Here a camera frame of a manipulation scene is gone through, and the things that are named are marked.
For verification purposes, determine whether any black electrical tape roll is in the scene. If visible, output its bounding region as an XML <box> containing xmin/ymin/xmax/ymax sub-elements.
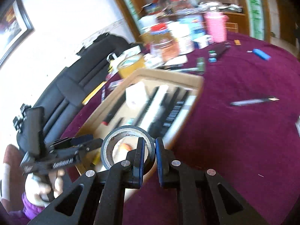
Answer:
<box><xmin>101</xmin><ymin>125</ymin><xmax>156</xmax><ymax>174</ymax></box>

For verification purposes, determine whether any white bottle orange cap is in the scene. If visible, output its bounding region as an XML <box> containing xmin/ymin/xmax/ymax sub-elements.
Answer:
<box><xmin>117</xmin><ymin>143</ymin><xmax>132</xmax><ymax>154</ymax></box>

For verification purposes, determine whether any white USB charger block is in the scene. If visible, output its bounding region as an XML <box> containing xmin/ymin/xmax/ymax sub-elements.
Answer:
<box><xmin>125</xmin><ymin>81</ymin><xmax>149</xmax><ymax>111</ymax></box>

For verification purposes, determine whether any person's left hand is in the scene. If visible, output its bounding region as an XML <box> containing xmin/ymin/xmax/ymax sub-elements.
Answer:
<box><xmin>25</xmin><ymin>169</ymin><xmax>65</xmax><ymax>207</ymax></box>

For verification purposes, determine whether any black sofa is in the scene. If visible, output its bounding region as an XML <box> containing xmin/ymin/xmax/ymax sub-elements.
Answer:
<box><xmin>34</xmin><ymin>33</ymin><xmax>131</xmax><ymax>143</ymax></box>

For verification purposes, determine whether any purple velvet tablecloth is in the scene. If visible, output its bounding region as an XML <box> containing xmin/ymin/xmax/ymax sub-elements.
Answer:
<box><xmin>173</xmin><ymin>33</ymin><xmax>299</xmax><ymax>224</ymax></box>

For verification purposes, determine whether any black marker red cap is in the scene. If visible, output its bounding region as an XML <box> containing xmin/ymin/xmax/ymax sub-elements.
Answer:
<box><xmin>102</xmin><ymin>92</ymin><xmax>126</xmax><ymax>125</ymax></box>

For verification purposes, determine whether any yellow gold box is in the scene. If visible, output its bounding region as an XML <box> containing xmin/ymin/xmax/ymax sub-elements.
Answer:
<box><xmin>82</xmin><ymin>81</ymin><xmax>107</xmax><ymax>105</ymax></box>

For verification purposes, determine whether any silver black ballpoint pen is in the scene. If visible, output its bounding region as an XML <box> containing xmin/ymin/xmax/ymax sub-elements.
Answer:
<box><xmin>230</xmin><ymin>97</ymin><xmax>279</xmax><ymax>106</ymax></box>

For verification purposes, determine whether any cardboard box tray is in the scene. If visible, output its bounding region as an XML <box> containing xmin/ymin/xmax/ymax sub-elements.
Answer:
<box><xmin>75</xmin><ymin>68</ymin><xmax>204</xmax><ymax>175</ymax></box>

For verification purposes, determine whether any white cylinder pen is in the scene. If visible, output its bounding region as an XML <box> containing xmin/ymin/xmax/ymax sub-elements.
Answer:
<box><xmin>139</xmin><ymin>84</ymin><xmax>169</xmax><ymax>131</ymax></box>

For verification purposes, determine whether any white card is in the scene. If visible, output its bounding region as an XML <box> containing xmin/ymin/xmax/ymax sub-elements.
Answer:
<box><xmin>295</xmin><ymin>116</ymin><xmax>300</xmax><ymax>136</ymax></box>

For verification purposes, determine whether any yellow packing tape roll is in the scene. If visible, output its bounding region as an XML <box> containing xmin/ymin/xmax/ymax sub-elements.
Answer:
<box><xmin>117</xmin><ymin>54</ymin><xmax>146</xmax><ymax>79</ymax></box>

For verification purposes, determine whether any green capped markers group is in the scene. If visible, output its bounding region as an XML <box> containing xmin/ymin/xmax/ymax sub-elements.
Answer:
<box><xmin>196</xmin><ymin>42</ymin><xmax>231</xmax><ymax>73</ymax></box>

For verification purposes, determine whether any small orange item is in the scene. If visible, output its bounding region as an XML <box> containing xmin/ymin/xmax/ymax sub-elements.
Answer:
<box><xmin>234</xmin><ymin>40</ymin><xmax>241</xmax><ymax>46</ymax></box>

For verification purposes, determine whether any pink knit-sleeve bottle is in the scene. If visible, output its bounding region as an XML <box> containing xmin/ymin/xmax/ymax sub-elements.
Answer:
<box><xmin>204</xmin><ymin>12</ymin><xmax>228</xmax><ymax>43</ymax></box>

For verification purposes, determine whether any red-lid clear plastic jar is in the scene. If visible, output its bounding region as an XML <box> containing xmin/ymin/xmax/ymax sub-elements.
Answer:
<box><xmin>171</xmin><ymin>0</ymin><xmax>192</xmax><ymax>11</ymax></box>

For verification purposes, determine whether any framed picture on wall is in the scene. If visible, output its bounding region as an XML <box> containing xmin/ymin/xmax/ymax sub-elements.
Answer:
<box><xmin>1</xmin><ymin>0</ymin><xmax>34</xmax><ymax>67</ymax></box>

